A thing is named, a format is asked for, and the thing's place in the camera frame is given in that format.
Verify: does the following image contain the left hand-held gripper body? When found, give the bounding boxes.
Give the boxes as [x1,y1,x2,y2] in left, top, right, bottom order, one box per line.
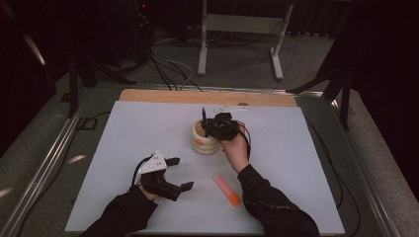
[136,150,183,202]

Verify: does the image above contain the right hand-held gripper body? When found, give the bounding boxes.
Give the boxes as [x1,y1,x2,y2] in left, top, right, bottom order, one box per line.
[210,104,248,142]

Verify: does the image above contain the cream ribbed pen holder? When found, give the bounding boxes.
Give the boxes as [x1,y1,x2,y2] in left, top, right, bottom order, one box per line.
[191,118,221,156]

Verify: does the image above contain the pink orange highlighter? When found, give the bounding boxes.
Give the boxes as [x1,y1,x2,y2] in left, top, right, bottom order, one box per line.
[211,174,242,207]

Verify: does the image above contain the person's right hand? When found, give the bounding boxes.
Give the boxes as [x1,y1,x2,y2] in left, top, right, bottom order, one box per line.
[219,121,251,175]

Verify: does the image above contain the person's left hand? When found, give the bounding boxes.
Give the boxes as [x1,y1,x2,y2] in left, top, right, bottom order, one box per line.
[136,179,159,202]

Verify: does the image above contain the pale grey table mat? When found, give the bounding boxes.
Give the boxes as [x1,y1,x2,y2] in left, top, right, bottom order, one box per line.
[64,100,346,235]

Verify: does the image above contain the black tripod stand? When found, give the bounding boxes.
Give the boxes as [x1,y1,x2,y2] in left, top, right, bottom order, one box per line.
[286,48,352,131]
[67,48,136,119]

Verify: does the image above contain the black device with red light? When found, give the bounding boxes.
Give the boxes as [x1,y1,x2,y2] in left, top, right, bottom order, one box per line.
[131,0,156,31]

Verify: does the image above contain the dark curtain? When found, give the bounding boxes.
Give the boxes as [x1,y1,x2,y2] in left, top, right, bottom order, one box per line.
[0,0,67,157]
[349,0,419,198]

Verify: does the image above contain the left hand-held gripper cable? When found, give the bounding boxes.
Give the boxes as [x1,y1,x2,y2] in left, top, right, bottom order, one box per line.
[130,155,154,190]

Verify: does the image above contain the hand-held gripper cable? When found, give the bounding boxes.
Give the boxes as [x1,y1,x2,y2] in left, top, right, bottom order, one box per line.
[130,155,154,190]
[237,126,253,161]

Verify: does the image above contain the right hand-held gripper cable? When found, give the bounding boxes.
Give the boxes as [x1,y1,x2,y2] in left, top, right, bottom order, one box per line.
[237,126,253,161]

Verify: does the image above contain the black floor cable bundle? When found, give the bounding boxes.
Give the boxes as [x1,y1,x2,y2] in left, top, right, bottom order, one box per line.
[147,52,204,93]

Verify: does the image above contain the grey floor cable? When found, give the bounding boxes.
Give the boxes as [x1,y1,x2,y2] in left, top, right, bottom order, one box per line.
[150,38,196,92]

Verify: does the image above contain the black cable with clamp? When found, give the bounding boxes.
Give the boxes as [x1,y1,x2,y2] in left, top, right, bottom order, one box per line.
[75,112,112,131]

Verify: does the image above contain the white metal stand frame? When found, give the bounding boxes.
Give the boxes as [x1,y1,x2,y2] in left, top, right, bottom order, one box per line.
[197,0,294,81]

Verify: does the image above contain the aluminium rail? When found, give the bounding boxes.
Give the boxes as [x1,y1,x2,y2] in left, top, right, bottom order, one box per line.
[0,88,97,237]
[295,92,401,237]

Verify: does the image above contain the long black cable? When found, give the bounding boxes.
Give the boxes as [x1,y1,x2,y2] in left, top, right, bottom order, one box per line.
[304,117,362,237]

